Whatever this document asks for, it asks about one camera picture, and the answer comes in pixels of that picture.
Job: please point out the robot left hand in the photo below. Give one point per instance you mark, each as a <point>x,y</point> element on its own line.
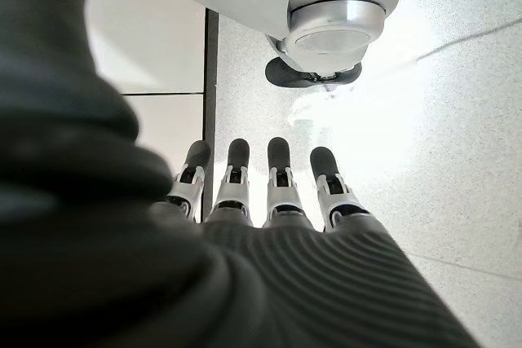
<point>122,262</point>

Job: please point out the black robot left foot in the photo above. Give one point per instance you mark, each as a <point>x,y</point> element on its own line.
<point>281,75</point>

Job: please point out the white robot left leg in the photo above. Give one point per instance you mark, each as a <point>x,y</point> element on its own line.
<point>334,18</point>

